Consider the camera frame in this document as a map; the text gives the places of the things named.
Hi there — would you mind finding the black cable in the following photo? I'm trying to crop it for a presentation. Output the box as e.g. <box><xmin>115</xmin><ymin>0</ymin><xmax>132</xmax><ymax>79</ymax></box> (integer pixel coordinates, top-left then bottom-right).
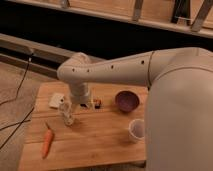
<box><xmin>0</xmin><ymin>105</ymin><xmax>36</xmax><ymax>150</ymax></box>
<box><xmin>0</xmin><ymin>49</ymin><xmax>35</xmax><ymax>107</ymax></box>

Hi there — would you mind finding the purple bowl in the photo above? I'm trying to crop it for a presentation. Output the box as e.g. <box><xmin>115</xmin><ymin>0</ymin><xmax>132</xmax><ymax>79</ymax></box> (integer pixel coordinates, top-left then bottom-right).
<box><xmin>115</xmin><ymin>91</ymin><xmax>140</xmax><ymax>113</ymax></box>

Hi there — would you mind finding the wooden board table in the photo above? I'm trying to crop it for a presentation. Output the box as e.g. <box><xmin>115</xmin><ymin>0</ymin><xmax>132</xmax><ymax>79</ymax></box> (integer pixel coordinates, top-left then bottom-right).
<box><xmin>18</xmin><ymin>82</ymin><xmax>147</xmax><ymax>171</ymax></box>

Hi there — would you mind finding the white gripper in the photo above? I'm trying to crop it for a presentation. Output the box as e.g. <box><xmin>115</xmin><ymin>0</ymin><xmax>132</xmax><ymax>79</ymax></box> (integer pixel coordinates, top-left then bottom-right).
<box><xmin>69</xmin><ymin>83</ymin><xmax>91</xmax><ymax>104</ymax></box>

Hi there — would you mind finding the white sponge block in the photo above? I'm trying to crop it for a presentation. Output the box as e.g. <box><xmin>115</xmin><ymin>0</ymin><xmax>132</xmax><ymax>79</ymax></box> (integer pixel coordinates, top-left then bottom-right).
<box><xmin>49</xmin><ymin>93</ymin><xmax>64</xmax><ymax>108</ymax></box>

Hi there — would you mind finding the black red rectangular box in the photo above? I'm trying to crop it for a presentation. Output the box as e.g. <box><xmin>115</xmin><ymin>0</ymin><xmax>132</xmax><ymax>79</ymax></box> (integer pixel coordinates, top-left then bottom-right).
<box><xmin>81</xmin><ymin>99</ymin><xmax>102</xmax><ymax>109</ymax></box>

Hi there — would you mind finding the white cup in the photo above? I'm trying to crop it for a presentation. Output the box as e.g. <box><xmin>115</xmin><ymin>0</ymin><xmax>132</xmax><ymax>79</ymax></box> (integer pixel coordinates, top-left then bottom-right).
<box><xmin>128</xmin><ymin>119</ymin><xmax>145</xmax><ymax>143</ymax></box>

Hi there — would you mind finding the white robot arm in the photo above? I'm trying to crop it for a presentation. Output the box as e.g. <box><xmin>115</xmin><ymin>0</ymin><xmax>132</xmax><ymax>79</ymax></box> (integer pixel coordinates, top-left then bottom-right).
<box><xmin>57</xmin><ymin>47</ymin><xmax>213</xmax><ymax>171</ymax></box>

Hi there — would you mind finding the black cable lower left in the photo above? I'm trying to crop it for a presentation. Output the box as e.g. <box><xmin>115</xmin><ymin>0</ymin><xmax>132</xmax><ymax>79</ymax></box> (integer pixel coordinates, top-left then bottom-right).
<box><xmin>0</xmin><ymin>105</ymin><xmax>36</xmax><ymax>150</ymax></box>

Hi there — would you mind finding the clear plastic bottle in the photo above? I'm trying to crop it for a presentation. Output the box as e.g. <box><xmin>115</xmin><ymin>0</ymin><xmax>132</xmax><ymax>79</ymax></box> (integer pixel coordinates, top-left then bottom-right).
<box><xmin>58</xmin><ymin>102</ymin><xmax>74</xmax><ymax>126</ymax></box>

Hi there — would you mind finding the orange carrot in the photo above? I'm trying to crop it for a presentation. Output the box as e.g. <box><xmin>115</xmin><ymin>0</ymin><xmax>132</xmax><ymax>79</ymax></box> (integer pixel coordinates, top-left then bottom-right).
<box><xmin>42</xmin><ymin>124</ymin><xmax>54</xmax><ymax>158</ymax></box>

